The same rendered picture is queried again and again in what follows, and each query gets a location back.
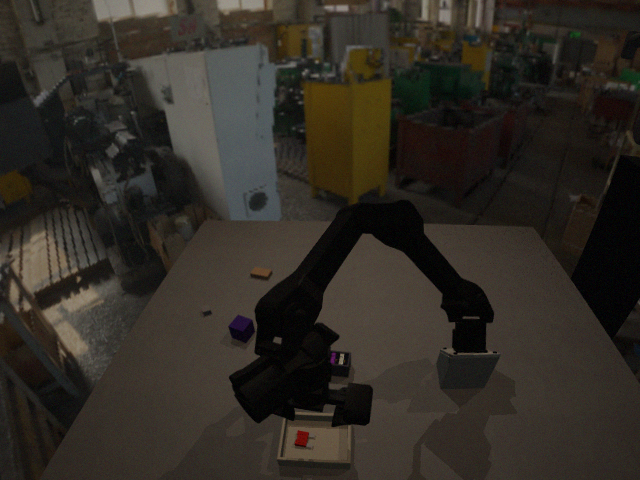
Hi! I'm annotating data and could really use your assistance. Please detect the red fuse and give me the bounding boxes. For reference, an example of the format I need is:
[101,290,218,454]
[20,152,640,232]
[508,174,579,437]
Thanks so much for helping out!
[295,430,315,448]

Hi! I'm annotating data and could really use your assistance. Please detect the orange flat block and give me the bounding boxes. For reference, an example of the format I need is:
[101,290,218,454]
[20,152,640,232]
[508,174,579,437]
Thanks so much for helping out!
[250,267,272,281]

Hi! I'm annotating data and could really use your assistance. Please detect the beige shallow tray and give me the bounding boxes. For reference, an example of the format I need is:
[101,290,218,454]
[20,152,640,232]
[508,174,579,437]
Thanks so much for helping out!
[276,412,352,469]

